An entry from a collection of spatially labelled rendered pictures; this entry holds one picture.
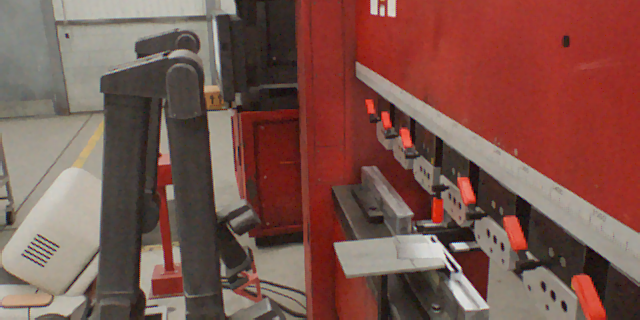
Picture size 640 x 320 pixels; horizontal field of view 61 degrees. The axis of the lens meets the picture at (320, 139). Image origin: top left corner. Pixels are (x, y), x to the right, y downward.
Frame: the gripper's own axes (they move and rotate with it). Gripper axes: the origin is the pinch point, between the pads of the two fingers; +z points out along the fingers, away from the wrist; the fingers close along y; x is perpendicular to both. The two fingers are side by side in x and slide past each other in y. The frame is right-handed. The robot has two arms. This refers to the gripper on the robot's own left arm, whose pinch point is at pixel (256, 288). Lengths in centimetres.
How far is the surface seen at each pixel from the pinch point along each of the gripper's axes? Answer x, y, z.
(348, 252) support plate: -23.8, 10.9, 11.7
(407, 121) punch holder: -58, 25, -7
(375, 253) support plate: -30.0, 8.5, 14.8
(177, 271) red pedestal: 68, 174, 63
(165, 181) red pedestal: 42, 167, 12
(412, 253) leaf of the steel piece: -38.5, 5.5, 18.9
